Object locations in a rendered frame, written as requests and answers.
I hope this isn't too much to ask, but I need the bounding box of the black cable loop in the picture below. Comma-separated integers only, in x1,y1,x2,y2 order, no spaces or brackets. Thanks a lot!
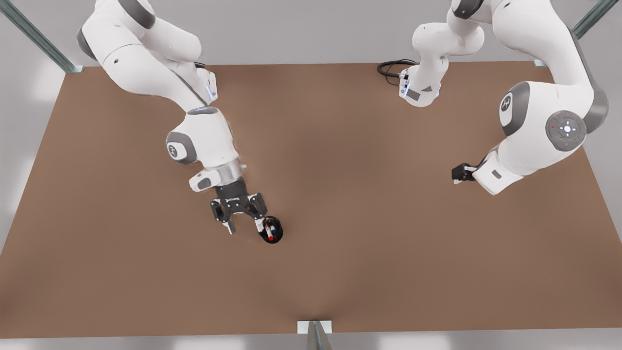
377,59,418,87

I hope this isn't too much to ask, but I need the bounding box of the black round pen holder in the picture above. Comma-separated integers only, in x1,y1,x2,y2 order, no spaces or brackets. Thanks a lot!
258,216,284,245

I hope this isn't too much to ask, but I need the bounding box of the silver frame post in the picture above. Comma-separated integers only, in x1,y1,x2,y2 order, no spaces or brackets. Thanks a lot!
0,0,84,74
533,0,621,68
297,320,334,350

